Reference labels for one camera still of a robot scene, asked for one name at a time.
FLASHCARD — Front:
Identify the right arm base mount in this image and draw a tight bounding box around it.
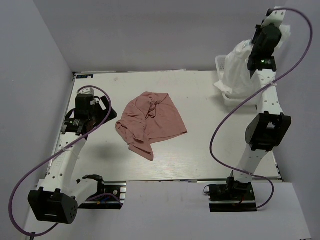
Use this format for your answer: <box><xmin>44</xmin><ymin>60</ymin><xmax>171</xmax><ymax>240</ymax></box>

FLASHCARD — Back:
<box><xmin>203</xmin><ymin>177</ymin><xmax>257</xmax><ymax>213</ymax></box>

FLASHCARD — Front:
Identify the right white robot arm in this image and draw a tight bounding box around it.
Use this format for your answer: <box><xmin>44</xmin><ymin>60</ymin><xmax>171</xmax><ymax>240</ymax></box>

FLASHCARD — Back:
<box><xmin>225</xmin><ymin>23</ymin><xmax>292</xmax><ymax>200</ymax></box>

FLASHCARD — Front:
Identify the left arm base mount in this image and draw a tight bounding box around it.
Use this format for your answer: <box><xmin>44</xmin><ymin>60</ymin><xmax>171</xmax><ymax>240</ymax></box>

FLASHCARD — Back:
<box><xmin>79</xmin><ymin>182</ymin><xmax>127</xmax><ymax>210</ymax></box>

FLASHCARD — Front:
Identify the blue label sticker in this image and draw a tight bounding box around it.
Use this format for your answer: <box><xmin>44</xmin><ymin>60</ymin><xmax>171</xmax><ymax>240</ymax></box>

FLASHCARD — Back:
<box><xmin>76</xmin><ymin>74</ymin><xmax>94</xmax><ymax>79</ymax></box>

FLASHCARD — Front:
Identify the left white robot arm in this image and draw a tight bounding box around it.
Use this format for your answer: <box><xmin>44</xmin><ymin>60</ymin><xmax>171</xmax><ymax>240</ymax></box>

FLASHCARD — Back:
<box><xmin>28</xmin><ymin>88</ymin><xmax>117</xmax><ymax>224</ymax></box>

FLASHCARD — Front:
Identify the pink t shirt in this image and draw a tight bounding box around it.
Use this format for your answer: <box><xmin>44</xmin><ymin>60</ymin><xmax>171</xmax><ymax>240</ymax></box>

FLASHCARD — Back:
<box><xmin>115</xmin><ymin>92</ymin><xmax>188</xmax><ymax>161</ymax></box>

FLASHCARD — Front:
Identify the white plastic basket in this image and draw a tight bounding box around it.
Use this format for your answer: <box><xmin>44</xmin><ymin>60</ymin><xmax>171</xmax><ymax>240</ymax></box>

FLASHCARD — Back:
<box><xmin>214</xmin><ymin>54</ymin><xmax>258</xmax><ymax>107</ymax></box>

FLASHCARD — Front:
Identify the white printed t shirt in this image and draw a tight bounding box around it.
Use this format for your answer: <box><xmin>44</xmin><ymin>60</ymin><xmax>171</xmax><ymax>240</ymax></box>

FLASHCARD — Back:
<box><xmin>212</xmin><ymin>23</ymin><xmax>293</xmax><ymax>101</ymax></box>

